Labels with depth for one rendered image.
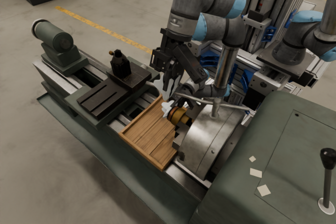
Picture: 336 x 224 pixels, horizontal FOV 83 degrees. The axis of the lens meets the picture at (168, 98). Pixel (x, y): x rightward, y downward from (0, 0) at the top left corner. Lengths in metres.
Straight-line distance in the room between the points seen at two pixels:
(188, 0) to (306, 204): 0.57
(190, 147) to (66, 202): 1.49
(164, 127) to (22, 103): 2.14
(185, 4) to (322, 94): 2.72
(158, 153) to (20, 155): 1.70
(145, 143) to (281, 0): 1.03
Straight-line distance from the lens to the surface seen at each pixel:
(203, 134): 0.66
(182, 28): 0.50
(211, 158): 0.67
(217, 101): 0.62
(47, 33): 1.47
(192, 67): 0.50
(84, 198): 1.96
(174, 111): 0.83
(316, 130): 0.77
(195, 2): 0.50
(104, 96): 1.13
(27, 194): 2.19
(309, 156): 0.70
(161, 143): 1.01
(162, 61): 0.55
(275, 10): 1.29
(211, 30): 0.81
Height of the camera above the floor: 1.78
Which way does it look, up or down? 49 degrees down
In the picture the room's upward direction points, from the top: straight up
